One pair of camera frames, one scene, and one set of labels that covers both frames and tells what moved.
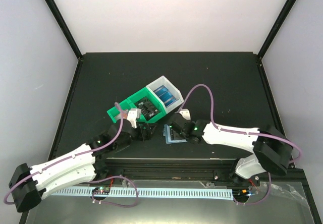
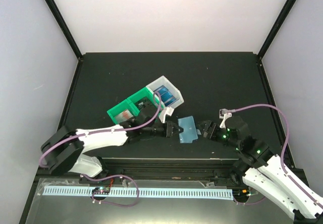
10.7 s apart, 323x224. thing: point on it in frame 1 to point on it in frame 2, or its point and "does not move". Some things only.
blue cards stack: [166, 96] does not move
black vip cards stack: [148, 109] does not move
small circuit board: [101, 190] does not move
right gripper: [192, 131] to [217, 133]
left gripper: [143, 136] to [168, 131]
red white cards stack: [119, 116] does not move
